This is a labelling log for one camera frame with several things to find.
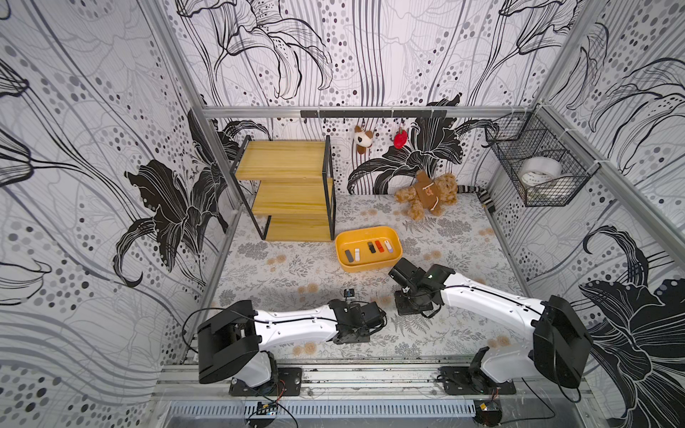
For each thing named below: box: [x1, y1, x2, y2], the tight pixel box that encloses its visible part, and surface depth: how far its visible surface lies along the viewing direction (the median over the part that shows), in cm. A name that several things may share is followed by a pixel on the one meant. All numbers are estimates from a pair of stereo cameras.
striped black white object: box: [456, 184, 496, 214], surface depth 121 cm
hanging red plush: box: [393, 128, 408, 150], surface depth 97 cm
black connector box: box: [473, 399, 503, 428], surface depth 71 cm
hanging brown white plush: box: [354, 124, 374, 155], surface depth 95 cm
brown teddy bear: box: [394, 169, 458, 222], surface depth 113 cm
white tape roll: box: [519, 156, 563, 188], surface depth 74 cm
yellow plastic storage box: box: [334, 225, 404, 272], surface depth 103 cm
